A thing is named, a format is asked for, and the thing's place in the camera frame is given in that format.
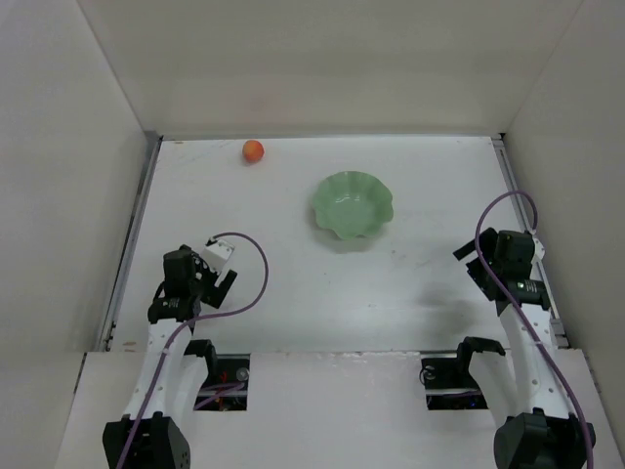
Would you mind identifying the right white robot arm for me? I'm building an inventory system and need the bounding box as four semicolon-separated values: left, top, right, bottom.
454;228;596;468

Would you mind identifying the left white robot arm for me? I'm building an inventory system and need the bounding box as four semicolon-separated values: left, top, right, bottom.
103;238;237;468

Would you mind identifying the green scalloped fruit bowl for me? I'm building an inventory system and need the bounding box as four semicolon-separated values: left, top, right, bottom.
311;171;395;240

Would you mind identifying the orange fake peach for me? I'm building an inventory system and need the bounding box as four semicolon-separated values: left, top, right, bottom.
242;140;265;164

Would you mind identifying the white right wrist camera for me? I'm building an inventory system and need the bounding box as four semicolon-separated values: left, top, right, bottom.
531;235;545;264

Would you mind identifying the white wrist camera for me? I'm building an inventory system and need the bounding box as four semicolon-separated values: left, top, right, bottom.
200;236;235;273
531;235;545;264

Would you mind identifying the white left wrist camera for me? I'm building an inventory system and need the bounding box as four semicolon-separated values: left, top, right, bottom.
200;236;235;273

